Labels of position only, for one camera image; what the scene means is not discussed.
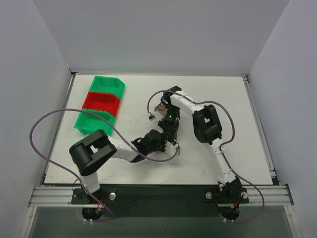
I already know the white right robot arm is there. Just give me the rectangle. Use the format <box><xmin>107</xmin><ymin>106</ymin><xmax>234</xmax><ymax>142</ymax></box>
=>
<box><xmin>155</xmin><ymin>86</ymin><xmax>242</xmax><ymax>202</ymax></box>

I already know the aluminium front frame rail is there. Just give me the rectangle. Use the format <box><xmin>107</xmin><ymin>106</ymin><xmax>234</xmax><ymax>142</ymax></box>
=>
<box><xmin>29</xmin><ymin>185</ymin><xmax>294</xmax><ymax>207</ymax></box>

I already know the green plastic bin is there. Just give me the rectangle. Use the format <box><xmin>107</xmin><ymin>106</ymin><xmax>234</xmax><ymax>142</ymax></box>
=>
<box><xmin>89</xmin><ymin>76</ymin><xmax>125</xmax><ymax>99</ymax></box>
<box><xmin>74</xmin><ymin>109</ymin><xmax>115</xmax><ymax>136</ymax></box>

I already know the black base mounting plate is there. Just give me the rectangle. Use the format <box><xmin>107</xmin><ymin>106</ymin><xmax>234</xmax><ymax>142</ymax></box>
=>
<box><xmin>71</xmin><ymin>184</ymin><xmax>249</xmax><ymax>220</ymax></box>

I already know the tan sock with striped cuff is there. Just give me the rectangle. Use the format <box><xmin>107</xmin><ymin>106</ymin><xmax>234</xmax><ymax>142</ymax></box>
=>
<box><xmin>154</xmin><ymin>103</ymin><xmax>179</xmax><ymax>142</ymax></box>

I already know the green plastic bin far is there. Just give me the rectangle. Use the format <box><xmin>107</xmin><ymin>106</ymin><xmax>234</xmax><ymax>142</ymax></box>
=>
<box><xmin>89</xmin><ymin>76</ymin><xmax>125</xmax><ymax>99</ymax></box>

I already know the red plastic bin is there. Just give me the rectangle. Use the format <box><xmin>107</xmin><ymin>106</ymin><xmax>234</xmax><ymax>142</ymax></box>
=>
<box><xmin>82</xmin><ymin>91</ymin><xmax>120</xmax><ymax>117</ymax></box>

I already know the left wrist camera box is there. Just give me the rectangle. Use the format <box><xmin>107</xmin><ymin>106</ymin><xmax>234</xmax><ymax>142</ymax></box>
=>
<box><xmin>165</xmin><ymin>141</ymin><xmax>180</xmax><ymax>156</ymax></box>

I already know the green plastic bin near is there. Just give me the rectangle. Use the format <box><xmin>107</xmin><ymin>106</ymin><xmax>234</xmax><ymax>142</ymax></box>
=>
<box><xmin>74</xmin><ymin>109</ymin><xmax>115</xmax><ymax>136</ymax></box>

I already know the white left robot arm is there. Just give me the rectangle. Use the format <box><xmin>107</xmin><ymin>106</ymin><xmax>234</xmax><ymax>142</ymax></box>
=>
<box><xmin>69</xmin><ymin>129</ymin><xmax>177</xmax><ymax>204</ymax></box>

